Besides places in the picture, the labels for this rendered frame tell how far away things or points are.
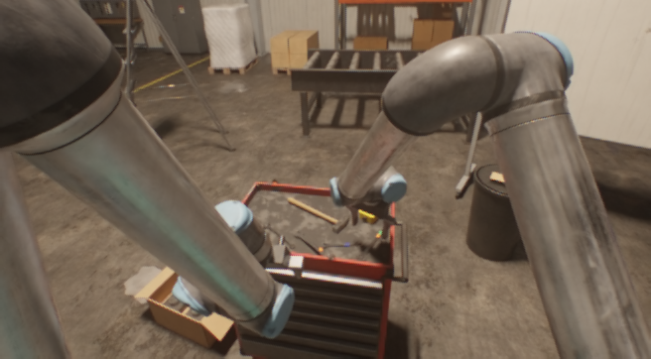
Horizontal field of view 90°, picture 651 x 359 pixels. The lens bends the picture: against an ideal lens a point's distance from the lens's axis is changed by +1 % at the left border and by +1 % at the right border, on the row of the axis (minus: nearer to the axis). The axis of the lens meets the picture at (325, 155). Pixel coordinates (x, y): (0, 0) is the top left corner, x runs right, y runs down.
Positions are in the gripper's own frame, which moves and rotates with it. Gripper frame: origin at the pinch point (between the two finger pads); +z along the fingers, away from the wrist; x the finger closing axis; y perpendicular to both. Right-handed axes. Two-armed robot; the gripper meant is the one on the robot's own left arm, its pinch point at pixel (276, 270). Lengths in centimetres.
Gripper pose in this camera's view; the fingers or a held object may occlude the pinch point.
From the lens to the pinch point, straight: 100.6
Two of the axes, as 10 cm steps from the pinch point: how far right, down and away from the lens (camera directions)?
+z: 2.0, 6.1, 7.7
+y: 1.1, -7.9, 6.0
